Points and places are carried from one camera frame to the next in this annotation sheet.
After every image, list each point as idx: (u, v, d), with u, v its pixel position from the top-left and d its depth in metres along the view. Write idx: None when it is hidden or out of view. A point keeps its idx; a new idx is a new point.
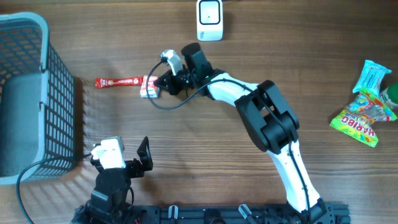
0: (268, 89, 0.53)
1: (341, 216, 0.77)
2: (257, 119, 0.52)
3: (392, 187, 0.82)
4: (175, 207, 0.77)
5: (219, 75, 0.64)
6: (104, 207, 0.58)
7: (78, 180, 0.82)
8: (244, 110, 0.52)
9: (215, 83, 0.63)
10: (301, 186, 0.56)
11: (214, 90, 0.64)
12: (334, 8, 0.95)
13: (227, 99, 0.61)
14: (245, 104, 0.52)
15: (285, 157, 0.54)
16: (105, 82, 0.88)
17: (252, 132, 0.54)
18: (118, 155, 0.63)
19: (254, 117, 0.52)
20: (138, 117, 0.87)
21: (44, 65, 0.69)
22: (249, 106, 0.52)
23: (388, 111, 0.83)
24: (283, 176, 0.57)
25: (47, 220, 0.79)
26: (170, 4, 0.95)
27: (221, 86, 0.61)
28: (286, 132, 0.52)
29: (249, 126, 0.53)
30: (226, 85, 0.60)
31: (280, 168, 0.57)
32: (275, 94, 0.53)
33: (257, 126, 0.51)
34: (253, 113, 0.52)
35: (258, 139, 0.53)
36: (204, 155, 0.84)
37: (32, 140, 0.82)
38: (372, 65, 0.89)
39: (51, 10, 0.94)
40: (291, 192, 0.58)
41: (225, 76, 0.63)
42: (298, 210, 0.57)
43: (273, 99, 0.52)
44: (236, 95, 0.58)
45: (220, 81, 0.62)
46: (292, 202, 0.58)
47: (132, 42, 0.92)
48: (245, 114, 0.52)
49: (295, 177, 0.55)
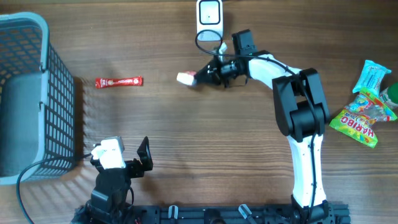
0: (311, 76, 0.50)
1: (341, 216, 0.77)
2: (289, 102, 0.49)
3: (392, 187, 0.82)
4: (175, 207, 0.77)
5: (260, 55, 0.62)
6: (103, 207, 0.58)
7: (78, 180, 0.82)
8: (280, 89, 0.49)
9: (257, 61, 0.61)
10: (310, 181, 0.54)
11: (254, 68, 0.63)
12: (334, 7, 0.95)
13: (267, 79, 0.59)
14: (283, 84, 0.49)
15: (305, 147, 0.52)
16: (105, 82, 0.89)
17: (280, 116, 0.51)
18: (118, 155, 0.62)
19: (287, 99, 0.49)
20: (138, 117, 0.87)
21: (44, 65, 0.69)
22: (286, 88, 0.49)
23: (388, 111, 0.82)
24: (296, 167, 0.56)
25: (47, 220, 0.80)
26: (170, 3, 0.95)
27: (262, 65, 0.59)
28: (314, 123, 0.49)
29: (278, 107, 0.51)
30: (268, 65, 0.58)
31: (296, 159, 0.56)
32: (315, 83, 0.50)
33: (288, 109, 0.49)
34: (288, 95, 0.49)
35: (283, 122, 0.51)
36: (204, 155, 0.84)
37: (32, 140, 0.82)
38: (372, 65, 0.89)
39: (51, 10, 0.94)
40: (298, 186, 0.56)
41: (270, 56, 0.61)
42: (301, 205, 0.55)
43: (312, 87, 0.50)
44: (275, 75, 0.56)
45: (262, 60, 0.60)
46: (297, 196, 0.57)
47: (132, 42, 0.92)
48: (280, 93, 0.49)
49: (308, 170, 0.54)
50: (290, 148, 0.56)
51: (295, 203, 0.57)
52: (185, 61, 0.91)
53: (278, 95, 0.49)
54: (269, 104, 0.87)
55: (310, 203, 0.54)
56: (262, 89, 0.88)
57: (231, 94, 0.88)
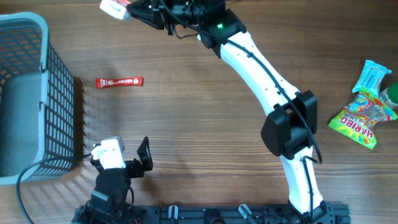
0: (310, 102, 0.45)
1: (341, 216, 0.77)
2: (285, 132, 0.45)
3: (392, 187, 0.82)
4: (175, 207, 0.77)
5: (237, 35, 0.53)
6: (104, 207, 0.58)
7: (78, 181, 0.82)
8: (277, 127, 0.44)
9: (236, 53, 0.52)
10: (306, 190, 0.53)
11: (227, 55, 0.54)
12: (333, 8, 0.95)
13: (247, 79, 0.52)
14: (280, 120, 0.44)
15: (296, 161, 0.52)
16: (105, 82, 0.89)
17: (269, 138, 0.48)
18: (118, 155, 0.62)
19: (285, 130, 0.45)
20: (138, 117, 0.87)
21: (44, 64, 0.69)
22: (285, 123, 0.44)
23: (388, 111, 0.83)
24: (291, 178, 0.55)
25: (47, 220, 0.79)
26: None
27: (241, 60, 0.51)
28: (304, 140, 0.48)
29: (270, 133, 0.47)
30: (252, 65, 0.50)
31: (289, 172, 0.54)
32: (313, 107, 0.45)
33: (283, 138, 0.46)
34: (285, 129, 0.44)
35: (272, 144, 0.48)
36: (204, 155, 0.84)
37: (32, 140, 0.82)
38: (372, 65, 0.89)
39: (51, 11, 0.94)
40: (295, 193, 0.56)
41: (249, 44, 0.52)
42: (301, 210, 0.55)
43: (309, 112, 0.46)
44: (266, 94, 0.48)
45: (243, 54, 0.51)
46: (295, 203, 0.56)
47: (132, 42, 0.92)
48: (278, 129, 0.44)
49: (303, 180, 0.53)
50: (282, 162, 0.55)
51: (295, 209, 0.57)
52: (185, 61, 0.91)
53: (275, 128, 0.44)
54: None
55: (310, 208, 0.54)
56: None
57: (231, 94, 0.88)
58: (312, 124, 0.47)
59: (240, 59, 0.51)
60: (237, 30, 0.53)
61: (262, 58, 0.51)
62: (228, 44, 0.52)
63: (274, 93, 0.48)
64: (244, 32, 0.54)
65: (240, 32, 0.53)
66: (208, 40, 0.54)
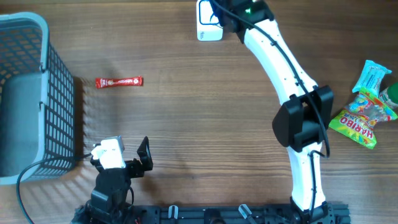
0: (326, 97, 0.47)
1: (341, 216, 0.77)
2: (297, 122, 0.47)
3: (392, 187, 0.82)
4: (175, 207, 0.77)
5: (263, 22, 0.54)
6: (103, 207, 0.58)
7: (78, 180, 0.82)
8: (291, 115, 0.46)
9: (260, 40, 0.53)
10: (310, 186, 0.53)
11: (250, 40, 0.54)
12: (334, 7, 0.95)
13: (268, 68, 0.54)
14: (295, 109, 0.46)
15: (304, 155, 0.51)
16: (105, 82, 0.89)
17: (282, 127, 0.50)
18: (118, 155, 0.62)
19: (297, 121, 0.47)
20: (138, 117, 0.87)
21: (44, 65, 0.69)
22: (298, 112, 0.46)
23: (388, 111, 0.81)
24: (296, 172, 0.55)
25: (47, 220, 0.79)
26: (170, 4, 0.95)
27: (265, 47, 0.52)
28: (314, 135, 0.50)
29: (283, 122, 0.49)
30: (274, 54, 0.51)
31: (295, 165, 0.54)
32: (328, 102, 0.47)
33: (294, 129, 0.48)
34: (298, 118, 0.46)
35: (284, 134, 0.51)
36: (204, 155, 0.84)
37: (32, 140, 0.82)
38: (372, 65, 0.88)
39: (51, 10, 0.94)
40: (298, 190, 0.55)
41: (274, 33, 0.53)
42: (301, 208, 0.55)
43: (324, 106, 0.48)
44: (284, 84, 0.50)
45: (267, 42, 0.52)
46: (297, 199, 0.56)
47: (132, 42, 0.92)
48: (291, 117, 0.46)
49: (307, 176, 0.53)
50: (289, 155, 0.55)
51: (295, 206, 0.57)
52: (185, 61, 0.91)
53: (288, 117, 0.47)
54: (270, 104, 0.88)
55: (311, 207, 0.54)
56: (261, 89, 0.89)
57: (231, 94, 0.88)
58: (326, 120, 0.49)
59: (263, 46, 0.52)
60: (264, 18, 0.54)
61: (285, 48, 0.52)
62: (254, 30, 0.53)
63: (293, 84, 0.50)
64: (272, 20, 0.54)
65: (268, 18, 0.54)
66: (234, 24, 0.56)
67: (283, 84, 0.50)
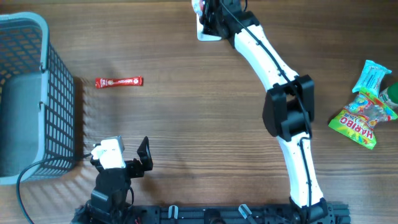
0: (308, 85, 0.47)
1: (341, 216, 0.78)
2: (282, 111, 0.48)
3: (393, 187, 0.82)
4: (175, 207, 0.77)
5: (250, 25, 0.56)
6: (104, 207, 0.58)
7: (78, 180, 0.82)
8: (275, 102, 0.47)
9: (247, 41, 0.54)
10: (305, 180, 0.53)
11: (239, 43, 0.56)
12: (334, 7, 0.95)
13: (256, 66, 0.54)
14: (278, 97, 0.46)
15: (294, 146, 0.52)
16: (105, 82, 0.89)
17: (268, 116, 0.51)
18: (117, 155, 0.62)
19: (282, 108, 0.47)
20: (138, 117, 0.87)
21: (44, 65, 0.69)
22: (282, 100, 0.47)
23: (388, 111, 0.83)
24: (290, 168, 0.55)
25: (47, 220, 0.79)
26: (170, 4, 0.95)
27: (250, 46, 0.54)
28: (301, 124, 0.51)
29: (268, 111, 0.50)
30: (259, 52, 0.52)
31: (288, 160, 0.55)
32: (310, 91, 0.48)
33: (278, 116, 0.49)
34: (282, 106, 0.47)
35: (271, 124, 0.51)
36: (204, 155, 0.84)
37: (32, 140, 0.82)
38: (372, 65, 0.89)
39: (51, 10, 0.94)
40: (294, 186, 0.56)
41: (260, 34, 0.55)
42: (299, 205, 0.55)
43: (306, 94, 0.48)
44: (269, 77, 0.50)
45: (253, 42, 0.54)
46: (294, 196, 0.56)
47: (132, 42, 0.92)
48: (275, 105, 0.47)
49: (300, 169, 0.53)
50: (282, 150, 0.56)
51: (295, 205, 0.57)
52: (185, 61, 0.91)
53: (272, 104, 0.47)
54: None
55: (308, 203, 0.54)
56: (261, 89, 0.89)
57: (231, 94, 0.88)
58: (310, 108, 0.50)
59: (250, 46, 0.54)
60: (251, 23, 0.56)
61: (269, 46, 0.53)
62: (241, 33, 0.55)
63: (276, 76, 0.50)
64: (258, 25, 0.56)
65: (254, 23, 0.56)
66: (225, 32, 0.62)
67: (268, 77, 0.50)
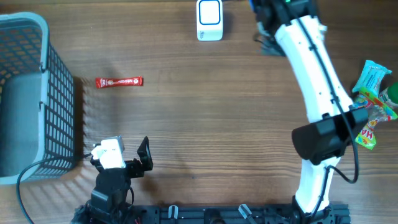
0: (360, 119, 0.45)
1: (341, 216, 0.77)
2: (324, 142, 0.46)
3: (393, 187, 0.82)
4: (175, 207, 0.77)
5: (306, 24, 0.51)
6: (103, 207, 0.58)
7: (78, 180, 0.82)
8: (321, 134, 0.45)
9: (298, 42, 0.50)
10: (317, 193, 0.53)
11: (286, 38, 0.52)
12: (334, 7, 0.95)
13: (300, 71, 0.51)
14: (326, 129, 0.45)
15: (321, 163, 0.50)
16: (105, 82, 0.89)
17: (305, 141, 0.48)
18: (118, 155, 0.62)
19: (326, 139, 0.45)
20: (138, 117, 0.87)
21: (44, 64, 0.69)
22: (329, 132, 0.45)
23: (388, 111, 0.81)
24: (306, 176, 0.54)
25: (47, 220, 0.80)
26: (170, 3, 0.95)
27: (301, 52, 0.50)
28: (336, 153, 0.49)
29: (308, 139, 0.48)
30: (311, 60, 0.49)
31: (308, 169, 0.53)
32: (358, 124, 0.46)
33: (321, 145, 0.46)
34: (328, 138, 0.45)
35: (305, 147, 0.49)
36: (204, 155, 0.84)
37: (32, 140, 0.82)
38: (372, 65, 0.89)
39: (51, 10, 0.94)
40: (304, 193, 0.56)
41: (314, 34, 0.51)
42: (304, 210, 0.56)
43: (355, 127, 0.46)
44: (318, 98, 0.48)
45: (305, 45, 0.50)
46: (300, 201, 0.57)
47: (132, 42, 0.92)
48: (321, 136, 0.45)
49: (317, 183, 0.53)
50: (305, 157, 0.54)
51: (296, 205, 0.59)
52: (185, 61, 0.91)
53: (316, 134, 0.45)
54: (270, 104, 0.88)
55: (314, 211, 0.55)
56: (261, 89, 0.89)
57: (231, 94, 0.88)
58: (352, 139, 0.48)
59: (300, 49, 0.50)
60: (305, 12, 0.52)
61: (323, 54, 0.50)
62: (293, 28, 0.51)
63: (327, 101, 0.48)
64: (313, 18, 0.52)
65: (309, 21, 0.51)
66: (267, 12, 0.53)
67: (317, 98, 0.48)
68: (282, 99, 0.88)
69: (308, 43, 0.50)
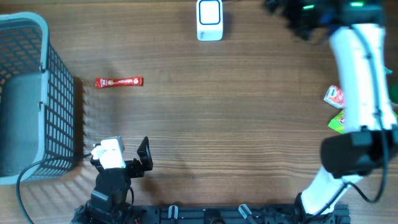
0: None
1: (341, 216, 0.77)
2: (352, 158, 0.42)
3: (393, 187, 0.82)
4: (175, 207, 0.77)
5: (367, 29, 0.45)
6: (103, 207, 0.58)
7: (78, 181, 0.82)
8: (354, 147, 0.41)
9: (355, 47, 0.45)
10: (324, 201, 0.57)
11: (342, 42, 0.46)
12: None
13: (347, 84, 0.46)
14: (359, 144, 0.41)
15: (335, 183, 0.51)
16: (105, 82, 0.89)
17: (333, 154, 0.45)
18: (118, 155, 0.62)
19: (357, 155, 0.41)
20: (138, 117, 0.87)
21: (44, 65, 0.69)
22: (362, 149, 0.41)
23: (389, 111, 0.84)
24: (319, 182, 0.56)
25: (47, 220, 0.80)
26: (170, 4, 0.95)
27: (354, 58, 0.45)
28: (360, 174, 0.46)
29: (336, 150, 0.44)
30: (362, 67, 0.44)
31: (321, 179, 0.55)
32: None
33: (347, 161, 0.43)
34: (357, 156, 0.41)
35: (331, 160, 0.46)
36: (204, 155, 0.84)
37: (32, 140, 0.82)
38: None
39: (51, 11, 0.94)
40: (313, 196, 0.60)
41: (375, 44, 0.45)
42: (308, 210, 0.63)
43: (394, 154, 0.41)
44: (360, 105, 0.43)
45: (359, 52, 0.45)
46: (308, 201, 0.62)
47: (132, 42, 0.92)
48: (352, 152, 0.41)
49: (326, 195, 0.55)
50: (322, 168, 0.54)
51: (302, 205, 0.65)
52: (185, 61, 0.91)
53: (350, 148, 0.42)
54: (269, 104, 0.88)
55: (316, 213, 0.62)
56: (261, 89, 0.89)
57: (231, 94, 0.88)
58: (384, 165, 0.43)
59: (355, 58, 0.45)
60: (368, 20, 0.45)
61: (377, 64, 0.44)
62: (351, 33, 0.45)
63: (369, 113, 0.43)
64: (376, 27, 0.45)
65: (367, 28, 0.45)
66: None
67: (359, 109, 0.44)
68: (282, 99, 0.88)
69: (364, 50, 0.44)
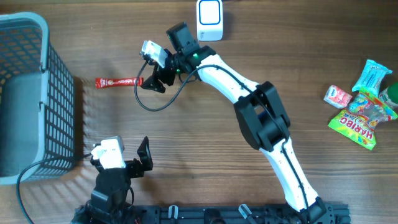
0: (269, 91, 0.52)
1: (341, 216, 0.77)
2: (254, 120, 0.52)
3: (393, 187, 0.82)
4: (175, 207, 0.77)
5: (208, 59, 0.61)
6: (104, 207, 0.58)
7: (78, 180, 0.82)
8: (243, 113, 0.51)
9: (207, 68, 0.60)
10: (296, 185, 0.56)
11: (206, 76, 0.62)
12: (334, 7, 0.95)
13: (222, 89, 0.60)
14: (243, 107, 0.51)
15: (278, 155, 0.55)
16: (105, 82, 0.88)
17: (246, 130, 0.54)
18: (118, 155, 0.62)
19: (252, 117, 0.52)
20: (138, 117, 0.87)
21: (44, 64, 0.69)
22: (247, 110, 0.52)
23: (388, 111, 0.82)
24: (279, 174, 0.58)
25: (46, 220, 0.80)
26: (170, 3, 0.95)
27: (212, 74, 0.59)
28: (277, 133, 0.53)
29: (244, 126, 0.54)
30: (222, 76, 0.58)
31: (276, 167, 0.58)
32: (274, 96, 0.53)
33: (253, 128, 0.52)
34: (251, 115, 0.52)
35: (252, 139, 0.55)
36: (204, 155, 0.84)
37: (32, 140, 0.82)
38: (374, 65, 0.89)
39: (51, 10, 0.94)
40: (288, 191, 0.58)
41: (217, 61, 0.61)
42: (297, 209, 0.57)
43: (272, 101, 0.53)
44: (232, 92, 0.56)
45: (212, 68, 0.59)
46: (290, 202, 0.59)
47: (132, 42, 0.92)
48: (244, 116, 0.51)
49: (290, 175, 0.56)
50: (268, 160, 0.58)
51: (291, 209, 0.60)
52: None
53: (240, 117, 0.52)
54: None
55: (305, 205, 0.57)
56: None
57: None
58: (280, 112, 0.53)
59: (210, 73, 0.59)
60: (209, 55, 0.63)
61: (229, 68, 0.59)
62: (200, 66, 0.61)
63: (239, 90, 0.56)
64: (214, 55, 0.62)
65: (211, 55, 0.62)
66: (188, 68, 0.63)
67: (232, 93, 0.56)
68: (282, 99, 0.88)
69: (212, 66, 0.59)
